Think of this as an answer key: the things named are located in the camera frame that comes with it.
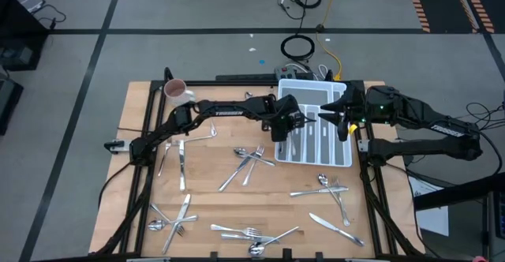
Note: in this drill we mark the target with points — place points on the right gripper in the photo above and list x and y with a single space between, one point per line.
355 104

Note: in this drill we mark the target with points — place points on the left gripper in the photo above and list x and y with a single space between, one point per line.
290 112

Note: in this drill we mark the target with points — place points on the white cutlery tray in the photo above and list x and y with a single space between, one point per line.
311 91

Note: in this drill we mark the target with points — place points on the silver fork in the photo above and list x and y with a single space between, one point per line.
250 170
197 139
335 181
159 211
294 148
252 230
164 157

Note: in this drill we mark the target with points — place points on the silver table knife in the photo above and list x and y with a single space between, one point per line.
233 177
184 204
335 229
236 236
307 193

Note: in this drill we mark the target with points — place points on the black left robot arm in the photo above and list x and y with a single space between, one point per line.
229 110

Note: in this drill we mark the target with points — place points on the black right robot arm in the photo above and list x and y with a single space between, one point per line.
418 112

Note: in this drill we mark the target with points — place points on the black power strip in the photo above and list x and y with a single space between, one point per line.
288 73

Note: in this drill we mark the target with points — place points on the white mug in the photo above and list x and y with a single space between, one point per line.
183 99

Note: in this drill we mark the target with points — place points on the black desk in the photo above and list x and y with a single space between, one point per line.
453 195

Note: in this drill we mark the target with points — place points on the white paper sheet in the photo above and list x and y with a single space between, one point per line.
432 222

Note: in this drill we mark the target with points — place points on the red object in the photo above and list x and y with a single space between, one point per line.
480 259

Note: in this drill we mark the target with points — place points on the black case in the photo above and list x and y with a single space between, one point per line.
8 104

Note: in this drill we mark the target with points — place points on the black cabinet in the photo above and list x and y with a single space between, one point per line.
16 25

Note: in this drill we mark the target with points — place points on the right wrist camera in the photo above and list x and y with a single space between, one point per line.
342 132

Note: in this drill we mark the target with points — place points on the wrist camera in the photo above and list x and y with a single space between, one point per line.
279 133
342 132

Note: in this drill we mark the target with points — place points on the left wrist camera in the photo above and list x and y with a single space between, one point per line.
279 133

